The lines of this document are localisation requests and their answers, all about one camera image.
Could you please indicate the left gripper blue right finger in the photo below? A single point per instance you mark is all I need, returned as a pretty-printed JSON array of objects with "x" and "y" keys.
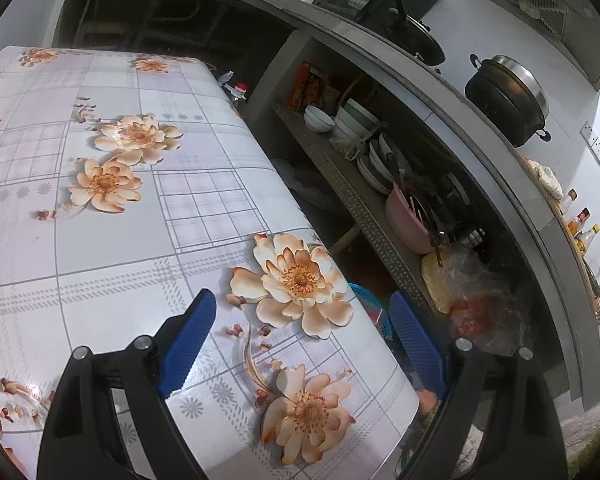
[{"x": 423, "y": 340}]

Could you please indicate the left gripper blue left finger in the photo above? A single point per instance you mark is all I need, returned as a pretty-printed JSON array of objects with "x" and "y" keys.
[{"x": 179, "y": 340}]

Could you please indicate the grey kitchen counter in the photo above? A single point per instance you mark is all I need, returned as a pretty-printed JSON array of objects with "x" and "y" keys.
[{"x": 500, "y": 173}]

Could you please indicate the blue plastic basin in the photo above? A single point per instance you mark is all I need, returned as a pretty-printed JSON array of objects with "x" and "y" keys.
[{"x": 378, "y": 314}]

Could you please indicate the crumpled clear plastic bag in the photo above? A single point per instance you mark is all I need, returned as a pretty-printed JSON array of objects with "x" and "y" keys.
[{"x": 483, "y": 306}]

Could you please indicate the pink plastic basin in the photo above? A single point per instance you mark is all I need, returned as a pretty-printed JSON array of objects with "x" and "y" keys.
[{"x": 411, "y": 221}]

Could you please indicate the lower storage shelf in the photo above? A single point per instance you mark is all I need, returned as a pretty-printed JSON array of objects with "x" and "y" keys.
[{"x": 364, "y": 205}]

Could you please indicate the floral tablecloth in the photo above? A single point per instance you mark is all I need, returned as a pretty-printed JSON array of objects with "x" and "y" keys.
[{"x": 129, "y": 183}]

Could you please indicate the stack of white bowls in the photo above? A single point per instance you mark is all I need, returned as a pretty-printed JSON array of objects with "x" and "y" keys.
[{"x": 353, "y": 122}]

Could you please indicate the dark soy sauce bottle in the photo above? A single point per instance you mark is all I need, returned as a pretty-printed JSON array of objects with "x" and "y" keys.
[{"x": 235, "y": 91}]

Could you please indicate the white ceramic bowl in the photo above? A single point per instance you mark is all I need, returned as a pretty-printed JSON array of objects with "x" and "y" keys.
[{"x": 317, "y": 120}]

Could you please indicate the black cooking pot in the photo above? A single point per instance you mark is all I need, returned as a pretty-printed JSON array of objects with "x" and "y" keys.
[{"x": 509, "y": 95}]

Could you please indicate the black wok pan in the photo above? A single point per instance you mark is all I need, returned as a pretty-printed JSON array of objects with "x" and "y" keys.
[{"x": 402, "y": 30}]

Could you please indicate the wall power socket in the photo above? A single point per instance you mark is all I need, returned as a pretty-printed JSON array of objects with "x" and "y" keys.
[{"x": 592, "y": 140}]

